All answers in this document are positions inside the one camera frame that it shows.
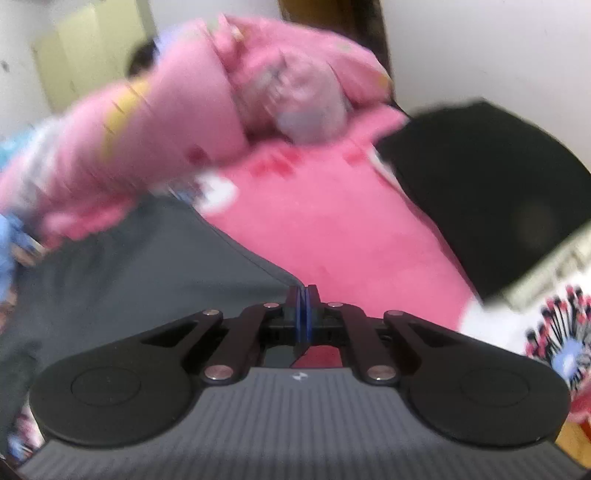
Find black elastic-waist trousers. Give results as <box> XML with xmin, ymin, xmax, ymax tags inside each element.
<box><xmin>1</xmin><ymin>197</ymin><xmax>301</xmax><ymax>437</ymax></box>

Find light blue garment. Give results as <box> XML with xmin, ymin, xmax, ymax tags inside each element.
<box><xmin>1</xmin><ymin>130</ymin><xmax>33</xmax><ymax>304</ymax></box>

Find black folded garment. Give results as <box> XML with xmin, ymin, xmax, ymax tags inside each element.
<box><xmin>376</xmin><ymin>101</ymin><xmax>590</xmax><ymax>300</ymax></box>

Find pink floral bed sheet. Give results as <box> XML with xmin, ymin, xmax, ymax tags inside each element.
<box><xmin>8</xmin><ymin>133</ymin><xmax>591</xmax><ymax>467</ymax></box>

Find pink patterned quilt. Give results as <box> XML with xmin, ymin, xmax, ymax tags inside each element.
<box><xmin>1</xmin><ymin>16</ymin><xmax>393</xmax><ymax>238</ymax></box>

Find yellow wardrobe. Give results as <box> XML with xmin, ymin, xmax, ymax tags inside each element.
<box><xmin>32</xmin><ymin>0</ymin><xmax>156</xmax><ymax>114</ymax></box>

